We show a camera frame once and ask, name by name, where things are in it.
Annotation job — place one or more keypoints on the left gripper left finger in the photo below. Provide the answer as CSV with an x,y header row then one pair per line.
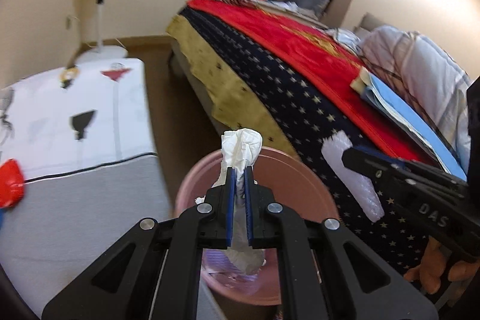
x,y
153,270

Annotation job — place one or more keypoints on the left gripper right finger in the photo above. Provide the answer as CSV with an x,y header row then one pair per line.
x,y
327,272

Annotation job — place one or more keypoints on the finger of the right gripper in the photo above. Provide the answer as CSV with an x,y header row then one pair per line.
x,y
375,175
368,159

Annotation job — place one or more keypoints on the purple foam fruit net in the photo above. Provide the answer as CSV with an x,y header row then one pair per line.
x,y
359,186

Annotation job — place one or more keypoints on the white tissue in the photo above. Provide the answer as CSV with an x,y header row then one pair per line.
x,y
240,149

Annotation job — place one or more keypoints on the red plastic wrapper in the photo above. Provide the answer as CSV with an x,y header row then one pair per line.
x,y
11,184

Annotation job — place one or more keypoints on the pink trash bin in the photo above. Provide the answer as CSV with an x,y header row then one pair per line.
x,y
292,185

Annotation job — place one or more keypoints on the person's right hand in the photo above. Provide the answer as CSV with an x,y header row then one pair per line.
x,y
434,264

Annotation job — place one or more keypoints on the plaid quilt bundle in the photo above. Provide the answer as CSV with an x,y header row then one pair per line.
x,y
422,74

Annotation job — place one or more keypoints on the bed with red blanket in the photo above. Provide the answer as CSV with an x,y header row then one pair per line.
x,y
292,83

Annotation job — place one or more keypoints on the low table with grey cloth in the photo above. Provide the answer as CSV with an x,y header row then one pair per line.
x,y
82,137

